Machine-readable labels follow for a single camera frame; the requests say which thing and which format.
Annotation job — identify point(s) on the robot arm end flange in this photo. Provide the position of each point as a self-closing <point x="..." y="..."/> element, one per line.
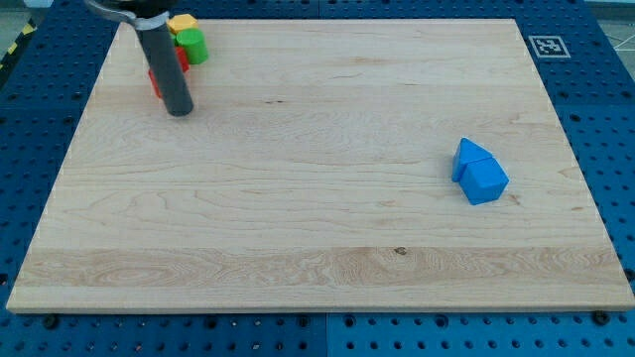
<point x="142" y="15"/>

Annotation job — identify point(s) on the blue triangle block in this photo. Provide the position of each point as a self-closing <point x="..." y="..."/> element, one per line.
<point x="467" y="152"/>

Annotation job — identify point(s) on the blue cube block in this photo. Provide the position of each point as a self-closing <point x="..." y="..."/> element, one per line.
<point x="483" y="181"/>

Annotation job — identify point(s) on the wooden board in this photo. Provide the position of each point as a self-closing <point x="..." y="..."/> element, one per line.
<point x="314" y="174"/>

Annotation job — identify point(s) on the green cylinder block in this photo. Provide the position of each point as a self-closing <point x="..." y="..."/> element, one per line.
<point x="192" y="40"/>

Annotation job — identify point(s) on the red block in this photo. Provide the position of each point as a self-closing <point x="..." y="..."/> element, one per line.
<point x="184" y="64"/>

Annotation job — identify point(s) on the yellow hexagon block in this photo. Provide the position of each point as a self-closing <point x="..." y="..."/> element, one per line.
<point x="182" y="22"/>

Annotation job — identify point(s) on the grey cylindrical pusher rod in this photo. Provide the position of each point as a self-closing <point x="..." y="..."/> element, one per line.
<point x="161" y="55"/>

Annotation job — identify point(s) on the white fiducial marker tag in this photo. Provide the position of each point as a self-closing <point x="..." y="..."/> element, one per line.
<point x="549" y="47"/>

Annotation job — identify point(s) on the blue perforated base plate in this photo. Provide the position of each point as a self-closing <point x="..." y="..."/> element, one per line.
<point x="55" y="68"/>

